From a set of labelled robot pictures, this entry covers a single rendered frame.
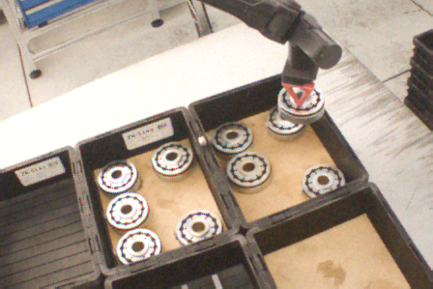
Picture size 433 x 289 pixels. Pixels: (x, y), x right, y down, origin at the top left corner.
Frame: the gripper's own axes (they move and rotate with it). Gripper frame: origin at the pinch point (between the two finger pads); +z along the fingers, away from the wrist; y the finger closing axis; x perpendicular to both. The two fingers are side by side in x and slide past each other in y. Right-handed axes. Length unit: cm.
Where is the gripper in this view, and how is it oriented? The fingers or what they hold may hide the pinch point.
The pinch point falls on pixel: (301, 94)
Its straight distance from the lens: 114.0
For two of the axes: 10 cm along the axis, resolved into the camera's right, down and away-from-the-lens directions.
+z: 0.9, 6.9, 7.2
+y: 3.2, -7.1, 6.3
